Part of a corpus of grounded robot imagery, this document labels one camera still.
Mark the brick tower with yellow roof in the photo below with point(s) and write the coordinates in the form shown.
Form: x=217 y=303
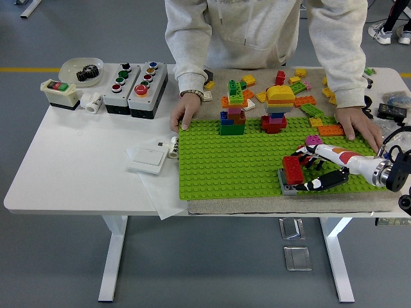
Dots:
x=280 y=94

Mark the person's right hand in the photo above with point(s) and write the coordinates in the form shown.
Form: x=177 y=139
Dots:
x=186 y=107

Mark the brick tower with green base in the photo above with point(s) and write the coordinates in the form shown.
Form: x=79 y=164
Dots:
x=232 y=130

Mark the metal floor plate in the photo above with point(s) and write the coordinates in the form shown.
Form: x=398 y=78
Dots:
x=297 y=258
x=291 y=228

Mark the white table leg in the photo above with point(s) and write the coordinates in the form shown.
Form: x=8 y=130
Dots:
x=337 y=256
x=112 y=256

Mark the person's left forearm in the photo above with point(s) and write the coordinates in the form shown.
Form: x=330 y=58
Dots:
x=346 y=83

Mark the white pipe fitting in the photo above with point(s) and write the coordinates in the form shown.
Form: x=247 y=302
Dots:
x=91 y=102

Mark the white paper sheet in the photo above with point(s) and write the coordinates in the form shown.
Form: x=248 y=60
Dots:
x=160 y=199

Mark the grey sloped brick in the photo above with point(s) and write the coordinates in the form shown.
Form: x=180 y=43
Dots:
x=209 y=75

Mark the narrow red brick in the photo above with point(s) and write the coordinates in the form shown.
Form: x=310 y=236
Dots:
x=280 y=78

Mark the long orange brick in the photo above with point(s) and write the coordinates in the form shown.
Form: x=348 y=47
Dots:
x=305 y=101
x=330 y=130

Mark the dark green brick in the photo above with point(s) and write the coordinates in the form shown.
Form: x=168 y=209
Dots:
x=243 y=85

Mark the metal tool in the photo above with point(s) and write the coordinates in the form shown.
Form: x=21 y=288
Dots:
x=370 y=82

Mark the long lime green brick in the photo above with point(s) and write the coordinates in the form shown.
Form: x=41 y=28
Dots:
x=298 y=87
x=312 y=110

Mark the white desk foot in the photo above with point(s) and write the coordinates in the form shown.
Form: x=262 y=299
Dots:
x=30 y=9

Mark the clear plastic bag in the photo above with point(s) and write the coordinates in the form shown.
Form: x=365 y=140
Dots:
x=390 y=126

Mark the person's right forearm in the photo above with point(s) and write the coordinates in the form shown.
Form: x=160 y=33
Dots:
x=189 y=73

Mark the control box with emergency stop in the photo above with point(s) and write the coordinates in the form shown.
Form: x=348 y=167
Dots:
x=141 y=104

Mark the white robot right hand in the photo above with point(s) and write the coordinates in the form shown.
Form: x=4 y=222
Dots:
x=353 y=162

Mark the person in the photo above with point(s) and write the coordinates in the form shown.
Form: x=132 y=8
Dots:
x=257 y=32
x=394 y=16

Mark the white bowl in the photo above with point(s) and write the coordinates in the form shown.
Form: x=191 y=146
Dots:
x=69 y=72

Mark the yellow triangle piece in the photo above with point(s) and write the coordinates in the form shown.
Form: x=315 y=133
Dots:
x=260 y=97

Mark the red green switch box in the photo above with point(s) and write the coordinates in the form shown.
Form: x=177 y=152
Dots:
x=61 y=96

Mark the small yellow brick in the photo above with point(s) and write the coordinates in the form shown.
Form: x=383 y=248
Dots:
x=209 y=85

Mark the small black part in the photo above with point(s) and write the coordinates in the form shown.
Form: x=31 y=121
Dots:
x=368 y=114

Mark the bag with blue parts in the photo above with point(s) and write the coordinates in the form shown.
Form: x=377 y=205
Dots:
x=398 y=97

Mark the person's left hand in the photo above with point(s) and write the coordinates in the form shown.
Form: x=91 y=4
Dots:
x=356 y=118

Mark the white square tile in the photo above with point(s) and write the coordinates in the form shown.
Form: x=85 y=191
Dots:
x=250 y=105
x=207 y=96

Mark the white printed tube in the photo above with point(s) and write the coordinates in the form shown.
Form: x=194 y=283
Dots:
x=173 y=148

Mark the long red brick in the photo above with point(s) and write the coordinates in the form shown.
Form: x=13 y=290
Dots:
x=292 y=168

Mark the small green piece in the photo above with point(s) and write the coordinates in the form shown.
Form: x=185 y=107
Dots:
x=368 y=70

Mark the white wall switch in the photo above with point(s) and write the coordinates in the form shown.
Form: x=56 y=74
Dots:
x=147 y=158

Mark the grey brick stack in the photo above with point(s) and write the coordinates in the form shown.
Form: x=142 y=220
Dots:
x=286 y=190

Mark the three-button control box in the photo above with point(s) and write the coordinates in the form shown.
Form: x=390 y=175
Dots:
x=112 y=99

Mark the green studded baseplate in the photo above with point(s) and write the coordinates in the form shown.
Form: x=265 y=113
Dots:
x=224 y=167

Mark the small pink brick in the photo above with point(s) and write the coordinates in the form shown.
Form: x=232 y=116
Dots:
x=308 y=85

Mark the black display device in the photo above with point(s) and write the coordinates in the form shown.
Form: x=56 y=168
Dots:
x=391 y=110

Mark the black gears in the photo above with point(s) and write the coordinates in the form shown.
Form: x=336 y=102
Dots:
x=86 y=73

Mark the magenta brick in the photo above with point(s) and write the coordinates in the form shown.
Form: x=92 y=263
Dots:
x=313 y=140

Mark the yellow square tile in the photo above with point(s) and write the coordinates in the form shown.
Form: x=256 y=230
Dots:
x=327 y=91
x=332 y=100

